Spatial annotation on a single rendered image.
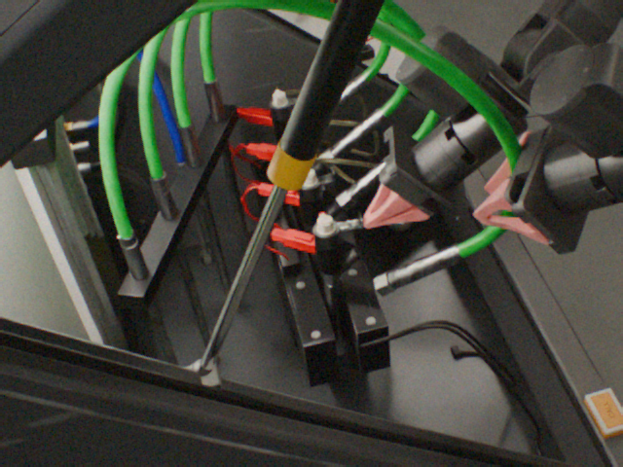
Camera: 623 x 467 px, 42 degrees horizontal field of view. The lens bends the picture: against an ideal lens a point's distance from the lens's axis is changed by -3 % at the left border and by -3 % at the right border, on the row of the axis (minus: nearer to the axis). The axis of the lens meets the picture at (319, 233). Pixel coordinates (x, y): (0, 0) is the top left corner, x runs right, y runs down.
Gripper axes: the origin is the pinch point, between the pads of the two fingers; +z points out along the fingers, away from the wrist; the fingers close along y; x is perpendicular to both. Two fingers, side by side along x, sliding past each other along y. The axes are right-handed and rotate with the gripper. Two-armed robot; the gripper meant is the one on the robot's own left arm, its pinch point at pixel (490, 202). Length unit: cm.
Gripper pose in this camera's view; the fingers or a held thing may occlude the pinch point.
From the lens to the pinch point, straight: 74.9
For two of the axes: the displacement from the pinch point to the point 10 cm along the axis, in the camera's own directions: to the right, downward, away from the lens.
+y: -4.2, 8.0, -4.3
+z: -5.2, 1.7, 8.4
